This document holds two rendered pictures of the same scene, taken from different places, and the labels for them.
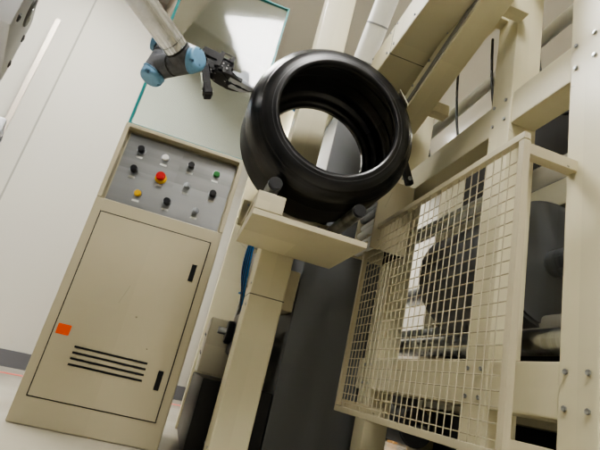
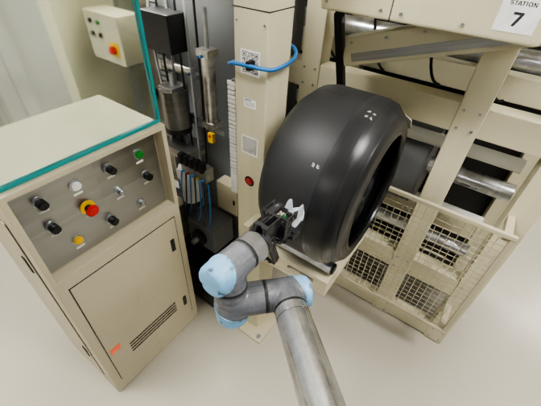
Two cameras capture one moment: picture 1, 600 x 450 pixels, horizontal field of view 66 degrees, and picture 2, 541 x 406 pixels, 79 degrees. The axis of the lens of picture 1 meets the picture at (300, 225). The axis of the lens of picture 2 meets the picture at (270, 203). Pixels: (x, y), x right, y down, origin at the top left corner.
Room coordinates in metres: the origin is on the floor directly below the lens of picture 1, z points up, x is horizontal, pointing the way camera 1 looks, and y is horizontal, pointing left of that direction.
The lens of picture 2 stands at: (0.93, 0.81, 1.84)
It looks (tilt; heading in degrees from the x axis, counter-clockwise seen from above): 41 degrees down; 314
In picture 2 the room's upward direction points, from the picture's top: 4 degrees clockwise
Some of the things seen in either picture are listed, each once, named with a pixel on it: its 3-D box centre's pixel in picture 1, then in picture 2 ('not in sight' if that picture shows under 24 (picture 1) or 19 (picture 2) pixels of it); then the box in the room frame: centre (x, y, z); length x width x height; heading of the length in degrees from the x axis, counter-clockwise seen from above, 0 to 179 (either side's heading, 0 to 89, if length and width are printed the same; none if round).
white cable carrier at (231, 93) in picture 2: not in sight; (237, 141); (1.81, 0.11, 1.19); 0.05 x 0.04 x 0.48; 101
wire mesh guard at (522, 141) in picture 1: (410, 302); (378, 246); (1.33, -0.37, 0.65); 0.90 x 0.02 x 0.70; 11
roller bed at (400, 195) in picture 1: (382, 223); not in sight; (1.78, -0.33, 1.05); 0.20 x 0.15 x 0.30; 11
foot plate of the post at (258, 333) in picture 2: not in sight; (254, 313); (1.73, 0.07, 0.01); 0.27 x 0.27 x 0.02; 11
